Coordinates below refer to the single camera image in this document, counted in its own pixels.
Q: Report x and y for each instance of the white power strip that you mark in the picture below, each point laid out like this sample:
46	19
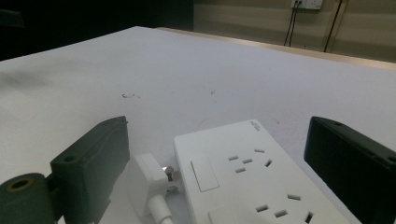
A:
249	177

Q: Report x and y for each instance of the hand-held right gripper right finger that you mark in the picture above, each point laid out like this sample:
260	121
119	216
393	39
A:
351	168

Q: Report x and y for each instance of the white wall socket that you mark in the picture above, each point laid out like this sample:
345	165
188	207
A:
307	3

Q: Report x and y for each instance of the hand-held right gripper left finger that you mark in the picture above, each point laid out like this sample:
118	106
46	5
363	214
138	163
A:
91	161

